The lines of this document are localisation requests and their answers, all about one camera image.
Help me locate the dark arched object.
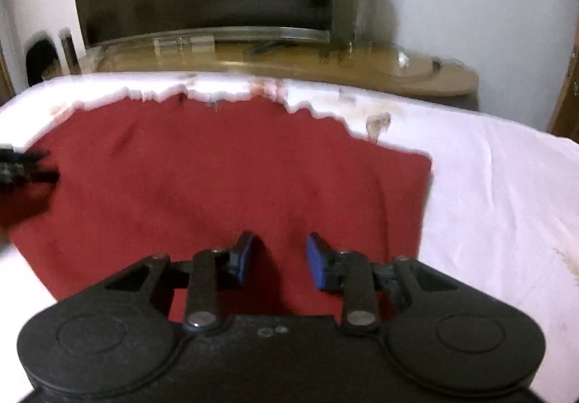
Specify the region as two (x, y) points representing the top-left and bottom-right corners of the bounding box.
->
(25, 31), (60, 88)

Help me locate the wooden television cabinet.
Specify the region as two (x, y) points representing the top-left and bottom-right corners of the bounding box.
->
(81, 37), (481, 110)

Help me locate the black cable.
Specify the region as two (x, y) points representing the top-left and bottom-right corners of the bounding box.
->
(427, 59), (469, 71)

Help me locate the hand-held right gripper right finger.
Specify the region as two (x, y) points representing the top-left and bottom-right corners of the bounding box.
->
(306, 232), (453, 336)

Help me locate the silver set-top box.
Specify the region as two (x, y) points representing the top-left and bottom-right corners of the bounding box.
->
(151, 35), (216, 54)

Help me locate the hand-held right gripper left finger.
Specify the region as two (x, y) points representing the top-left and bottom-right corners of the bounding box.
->
(104, 230), (263, 334)

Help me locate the floral white bed sheet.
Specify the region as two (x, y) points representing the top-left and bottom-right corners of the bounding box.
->
(0, 70), (579, 403)

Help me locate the red knitted sweater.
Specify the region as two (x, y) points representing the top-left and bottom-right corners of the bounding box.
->
(0, 88), (434, 323)

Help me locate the black bottle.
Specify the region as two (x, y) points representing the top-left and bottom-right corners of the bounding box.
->
(59, 27), (81, 79)

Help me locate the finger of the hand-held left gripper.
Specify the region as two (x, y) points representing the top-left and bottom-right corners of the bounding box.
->
(0, 143), (51, 163)
(0, 162), (62, 192)

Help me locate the brown wooden door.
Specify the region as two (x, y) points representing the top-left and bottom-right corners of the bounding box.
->
(546, 29), (579, 138)

